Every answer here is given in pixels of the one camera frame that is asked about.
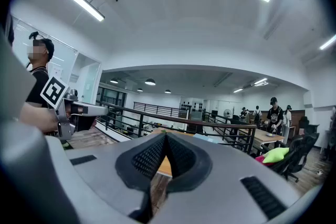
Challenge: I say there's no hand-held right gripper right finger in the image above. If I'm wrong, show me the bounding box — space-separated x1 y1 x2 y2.
154 133 301 224

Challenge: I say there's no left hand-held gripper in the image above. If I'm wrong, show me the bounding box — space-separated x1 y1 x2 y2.
39 76 109 141

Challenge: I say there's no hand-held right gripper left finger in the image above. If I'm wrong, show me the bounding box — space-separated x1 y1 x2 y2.
46 133 169 224

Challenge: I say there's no person's left forearm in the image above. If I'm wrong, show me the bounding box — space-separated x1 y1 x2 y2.
19 101 60 133

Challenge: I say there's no black metal balcony railing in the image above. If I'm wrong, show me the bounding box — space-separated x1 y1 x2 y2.
133 101 190 119

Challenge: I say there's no green star pillow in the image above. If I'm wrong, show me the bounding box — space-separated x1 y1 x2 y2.
262 147 290 165

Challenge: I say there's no long wooden table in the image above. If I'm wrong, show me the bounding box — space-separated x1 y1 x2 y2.
237 127 286 151

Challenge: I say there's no white standing fan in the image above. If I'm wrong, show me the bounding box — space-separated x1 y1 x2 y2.
223 108 233 124

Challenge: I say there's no black railing with wooden handrail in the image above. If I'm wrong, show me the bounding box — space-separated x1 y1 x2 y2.
94 100 257 154

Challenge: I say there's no black office chair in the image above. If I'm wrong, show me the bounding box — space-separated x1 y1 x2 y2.
258 132 320 183

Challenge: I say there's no white display wall panel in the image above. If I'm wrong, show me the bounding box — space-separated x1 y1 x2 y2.
180 98 204 119

